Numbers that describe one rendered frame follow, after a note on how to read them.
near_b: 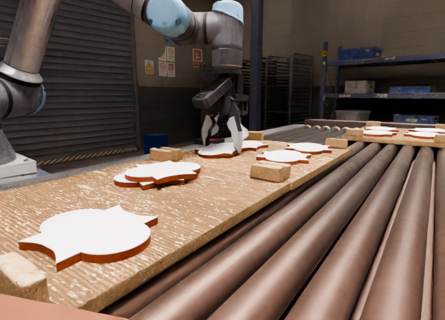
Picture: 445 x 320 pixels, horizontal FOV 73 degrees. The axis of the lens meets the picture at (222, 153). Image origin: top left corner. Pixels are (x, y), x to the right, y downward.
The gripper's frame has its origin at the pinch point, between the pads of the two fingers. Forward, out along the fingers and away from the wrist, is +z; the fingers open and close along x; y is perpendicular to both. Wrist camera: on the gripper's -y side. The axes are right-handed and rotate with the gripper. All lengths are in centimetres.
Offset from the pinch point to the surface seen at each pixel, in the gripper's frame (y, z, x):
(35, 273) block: -53, 1, -24
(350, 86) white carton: 454, -46, 82
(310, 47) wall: 512, -124, 174
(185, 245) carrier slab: -39.8, 3.3, -25.6
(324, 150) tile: 16.7, -0.2, -21.1
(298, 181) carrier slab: -10.2, 2.2, -25.4
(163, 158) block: -15.6, 0.8, 4.1
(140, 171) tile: -28.7, 0.5, -4.7
